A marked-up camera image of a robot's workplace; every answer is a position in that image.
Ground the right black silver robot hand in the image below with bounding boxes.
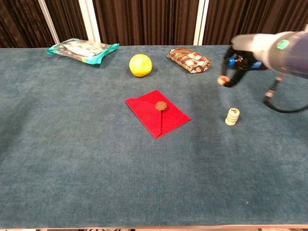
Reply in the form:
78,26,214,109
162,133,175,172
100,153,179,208
221,33,263,88

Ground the cola bottle with blue cap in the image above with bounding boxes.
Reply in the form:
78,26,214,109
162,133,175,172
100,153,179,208
227,54,269,71

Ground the gold red snack packet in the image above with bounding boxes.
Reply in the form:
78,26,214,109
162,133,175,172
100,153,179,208
167,47,212,74

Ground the dark brown curtain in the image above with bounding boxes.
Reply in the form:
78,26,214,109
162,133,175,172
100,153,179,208
0,0,308,49

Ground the yellow lemon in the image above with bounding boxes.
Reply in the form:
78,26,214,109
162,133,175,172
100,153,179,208
128,53,153,78

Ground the red envelope with wax seal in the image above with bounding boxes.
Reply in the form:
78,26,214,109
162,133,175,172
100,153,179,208
125,90,192,140

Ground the teal clear snack bag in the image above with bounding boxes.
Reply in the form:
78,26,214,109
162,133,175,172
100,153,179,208
46,38,120,65

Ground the slim grey metal pole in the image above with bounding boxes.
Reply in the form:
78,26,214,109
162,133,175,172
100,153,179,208
38,0,60,45

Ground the teal table cloth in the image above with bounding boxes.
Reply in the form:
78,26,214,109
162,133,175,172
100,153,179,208
0,44,308,229

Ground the white frame pole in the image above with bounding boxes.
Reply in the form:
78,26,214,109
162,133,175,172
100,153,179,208
193,0,209,46
78,0,102,44

